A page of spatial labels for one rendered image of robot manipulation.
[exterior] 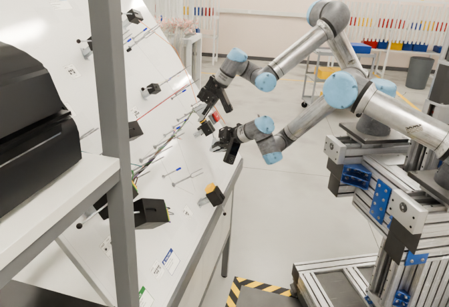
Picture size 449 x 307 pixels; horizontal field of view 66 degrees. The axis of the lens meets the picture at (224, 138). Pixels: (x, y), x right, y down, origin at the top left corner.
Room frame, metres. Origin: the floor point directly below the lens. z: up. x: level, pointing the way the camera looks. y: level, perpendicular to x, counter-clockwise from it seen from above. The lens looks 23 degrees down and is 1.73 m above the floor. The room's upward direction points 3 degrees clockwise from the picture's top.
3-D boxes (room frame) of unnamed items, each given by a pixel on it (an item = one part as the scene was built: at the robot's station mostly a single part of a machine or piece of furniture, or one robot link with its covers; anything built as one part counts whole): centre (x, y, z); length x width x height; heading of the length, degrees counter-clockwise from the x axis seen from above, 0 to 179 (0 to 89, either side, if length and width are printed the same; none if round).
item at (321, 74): (5.34, -1.61, 0.54); 0.99 x 0.50 x 1.08; 95
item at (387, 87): (1.53, -0.69, 1.33); 0.13 x 0.12 x 0.14; 16
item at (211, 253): (1.46, 0.01, 0.60); 0.55 x 0.03 x 0.39; 166
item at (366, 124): (1.53, -0.69, 1.21); 0.15 x 0.15 x 0.10
